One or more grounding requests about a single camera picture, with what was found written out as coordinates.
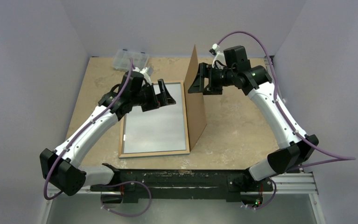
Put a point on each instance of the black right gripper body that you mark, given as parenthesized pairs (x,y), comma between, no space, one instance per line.
(208,79)

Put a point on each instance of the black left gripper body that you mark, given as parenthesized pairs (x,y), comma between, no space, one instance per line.
(147,99)

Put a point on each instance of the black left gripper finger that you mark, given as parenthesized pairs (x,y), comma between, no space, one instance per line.
(163,89)
(163,99)

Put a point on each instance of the brown cardboard backing board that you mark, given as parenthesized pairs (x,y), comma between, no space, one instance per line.
(195,108)

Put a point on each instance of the grey landscape photo print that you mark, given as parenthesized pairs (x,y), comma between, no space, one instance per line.
(157,126)

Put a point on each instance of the blue wooden picture frame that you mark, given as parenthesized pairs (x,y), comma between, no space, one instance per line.
(154,153)

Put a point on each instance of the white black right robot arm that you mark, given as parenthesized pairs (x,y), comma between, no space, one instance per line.
(232,68)

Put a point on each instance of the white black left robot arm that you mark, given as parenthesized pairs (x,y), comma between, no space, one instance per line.
(60,166)

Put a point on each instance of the clear plastic organizer box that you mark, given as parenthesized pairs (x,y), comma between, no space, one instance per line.
(121,61)

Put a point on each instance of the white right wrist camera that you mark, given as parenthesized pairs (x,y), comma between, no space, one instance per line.
(219,58)

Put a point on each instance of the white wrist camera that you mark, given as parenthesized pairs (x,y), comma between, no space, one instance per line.
(146,72)
(219,58)

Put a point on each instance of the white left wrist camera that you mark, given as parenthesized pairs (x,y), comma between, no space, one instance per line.
(146,72)

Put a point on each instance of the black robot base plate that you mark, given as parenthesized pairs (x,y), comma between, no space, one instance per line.
(131,184)

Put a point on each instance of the aluminium front rail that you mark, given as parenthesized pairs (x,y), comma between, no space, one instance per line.
(299,183)

